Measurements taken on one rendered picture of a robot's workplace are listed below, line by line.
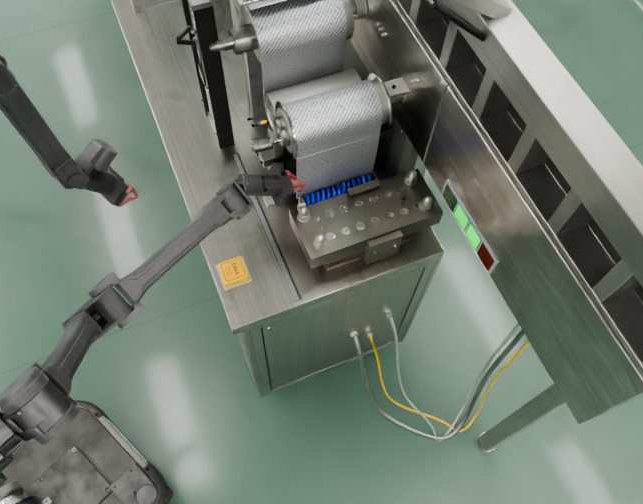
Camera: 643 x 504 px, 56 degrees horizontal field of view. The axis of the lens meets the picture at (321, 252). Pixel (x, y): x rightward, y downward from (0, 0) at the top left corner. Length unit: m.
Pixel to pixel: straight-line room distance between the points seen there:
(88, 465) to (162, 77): 1.35
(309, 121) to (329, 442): 1.41
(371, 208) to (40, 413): 1.01
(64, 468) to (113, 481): 0.17
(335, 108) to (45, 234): 1.85
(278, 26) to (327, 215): 0.51
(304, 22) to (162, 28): 0.87
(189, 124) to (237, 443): 1.24
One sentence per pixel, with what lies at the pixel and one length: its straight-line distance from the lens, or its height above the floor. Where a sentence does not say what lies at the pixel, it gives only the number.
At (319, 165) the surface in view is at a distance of 1.61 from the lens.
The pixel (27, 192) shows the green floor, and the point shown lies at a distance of 3.21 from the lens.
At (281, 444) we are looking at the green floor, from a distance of 2.50.
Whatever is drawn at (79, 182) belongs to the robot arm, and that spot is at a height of 1.25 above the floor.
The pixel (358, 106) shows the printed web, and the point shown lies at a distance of 1.54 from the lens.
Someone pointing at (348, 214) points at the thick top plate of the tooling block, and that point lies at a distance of 1.67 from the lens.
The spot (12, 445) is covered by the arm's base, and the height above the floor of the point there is 1.46.
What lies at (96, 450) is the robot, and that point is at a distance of 2.36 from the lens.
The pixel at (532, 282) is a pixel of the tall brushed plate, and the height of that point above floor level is 1.30.
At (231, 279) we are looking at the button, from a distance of 1.70.
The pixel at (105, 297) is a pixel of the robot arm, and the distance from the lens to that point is 1.39.
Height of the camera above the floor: 2.46
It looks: 62 degrees down
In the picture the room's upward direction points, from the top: 4 degrees clockwise
